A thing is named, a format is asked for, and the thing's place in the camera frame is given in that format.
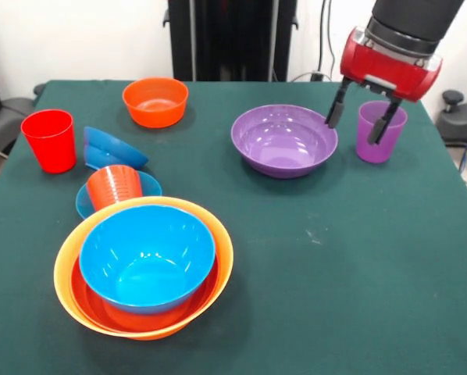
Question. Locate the large light blue bowl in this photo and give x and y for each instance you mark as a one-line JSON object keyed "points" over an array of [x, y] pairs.
{"points": [[147, 258]]}

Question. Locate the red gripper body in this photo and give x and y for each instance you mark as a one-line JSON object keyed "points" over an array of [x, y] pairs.
{"points": [[389, 70]]}

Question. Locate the purple cup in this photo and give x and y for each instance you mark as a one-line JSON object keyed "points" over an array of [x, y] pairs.
{"points": [[364, 148]]}

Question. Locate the black office chair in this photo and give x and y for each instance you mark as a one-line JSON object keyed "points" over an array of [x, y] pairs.
{"points": [[7, 113]]}

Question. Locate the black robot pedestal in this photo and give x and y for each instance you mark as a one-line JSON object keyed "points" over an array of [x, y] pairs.
{"points": [[233, 39]]}

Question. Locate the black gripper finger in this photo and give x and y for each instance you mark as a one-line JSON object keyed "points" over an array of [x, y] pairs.
{"points": [[380, 129], [335, 113]]}

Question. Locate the small light blue bowl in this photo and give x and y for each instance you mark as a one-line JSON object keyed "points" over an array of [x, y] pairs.
{"points": [[151, 185]]}

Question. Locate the small dark blue bowl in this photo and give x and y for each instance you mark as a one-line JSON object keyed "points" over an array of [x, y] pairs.
{"points": [[108, 150]]}

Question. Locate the dark green table cloth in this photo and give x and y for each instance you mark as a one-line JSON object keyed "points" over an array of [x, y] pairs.
{"points": [[335, 312]]}

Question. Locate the wide orange bowl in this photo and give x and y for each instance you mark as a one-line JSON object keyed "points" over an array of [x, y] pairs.
{"points": [[140, 320]]}

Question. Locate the red cup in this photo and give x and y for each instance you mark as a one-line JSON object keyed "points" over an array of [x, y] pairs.
{"points": [[50, 144]]}

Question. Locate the small orange bowl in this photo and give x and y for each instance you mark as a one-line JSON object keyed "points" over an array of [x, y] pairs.
{"points": [[155, 113]]}

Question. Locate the large yellow bowl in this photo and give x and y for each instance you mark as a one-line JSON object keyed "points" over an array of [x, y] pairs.
{"points": [[223, 242]]}

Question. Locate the purple bowl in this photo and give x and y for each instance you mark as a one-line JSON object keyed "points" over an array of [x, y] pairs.
{"points": [[284, 144]]}

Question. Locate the orange cup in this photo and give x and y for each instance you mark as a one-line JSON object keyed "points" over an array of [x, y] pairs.
{"points": [[114, 187]]}

